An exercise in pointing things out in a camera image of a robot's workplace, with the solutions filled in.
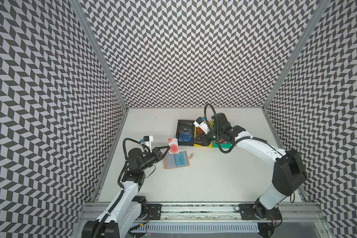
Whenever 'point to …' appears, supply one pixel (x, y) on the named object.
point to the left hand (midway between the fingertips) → (170, 148)
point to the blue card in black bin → (185, 137)
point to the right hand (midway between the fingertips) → (194, 143)
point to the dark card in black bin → (185, 128)
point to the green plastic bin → (223, 145)
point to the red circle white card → (173, 143)
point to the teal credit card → (181, 159)
